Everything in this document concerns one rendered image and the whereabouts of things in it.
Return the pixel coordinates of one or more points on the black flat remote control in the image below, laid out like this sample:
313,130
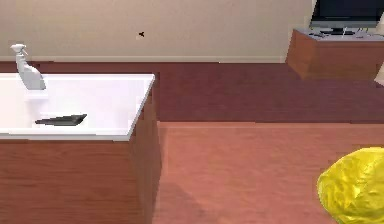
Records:
63,120

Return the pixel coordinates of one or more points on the white-topped wooden counter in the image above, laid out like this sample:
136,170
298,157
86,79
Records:
66,176

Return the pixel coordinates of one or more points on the wooden television stand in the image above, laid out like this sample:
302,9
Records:
330,56

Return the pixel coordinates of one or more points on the white spray bottle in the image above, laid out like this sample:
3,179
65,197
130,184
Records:
30,74

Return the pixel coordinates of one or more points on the yellow beanbag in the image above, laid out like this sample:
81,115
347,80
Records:
356,186

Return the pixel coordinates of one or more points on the black television set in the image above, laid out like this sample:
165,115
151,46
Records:
346,13

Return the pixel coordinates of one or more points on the small black wall fixture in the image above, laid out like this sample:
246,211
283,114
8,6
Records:
141,34

